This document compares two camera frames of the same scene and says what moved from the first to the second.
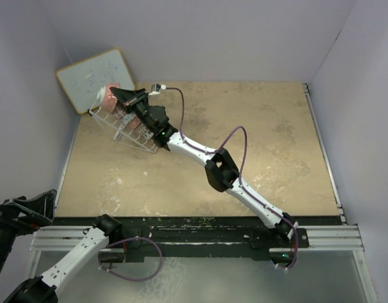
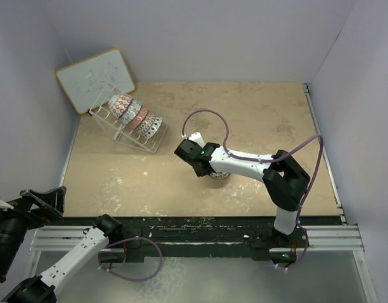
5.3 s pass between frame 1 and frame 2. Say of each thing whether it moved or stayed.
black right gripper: moved
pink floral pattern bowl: stayed
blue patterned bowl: stayed
